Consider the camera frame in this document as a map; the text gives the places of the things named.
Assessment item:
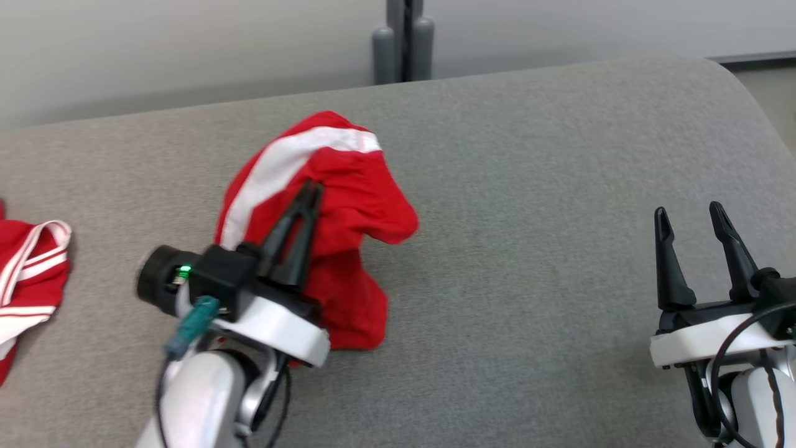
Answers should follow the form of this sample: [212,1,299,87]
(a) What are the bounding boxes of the red white basketball jersey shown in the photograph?
[0,199,72,386]

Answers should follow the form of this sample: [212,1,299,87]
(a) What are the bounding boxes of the teal left cable connector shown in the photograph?
[165,296,220,362]

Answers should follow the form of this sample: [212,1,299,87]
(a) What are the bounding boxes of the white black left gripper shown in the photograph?
[211,180,330,367]

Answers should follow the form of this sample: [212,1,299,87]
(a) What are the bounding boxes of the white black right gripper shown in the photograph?
[650,201,796,370]

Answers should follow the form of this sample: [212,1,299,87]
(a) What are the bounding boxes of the grey partition post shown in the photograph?
[372,0,435,85]

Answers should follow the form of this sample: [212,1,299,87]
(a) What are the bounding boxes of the red shorts with white stripe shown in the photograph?
[215,111,419,350]

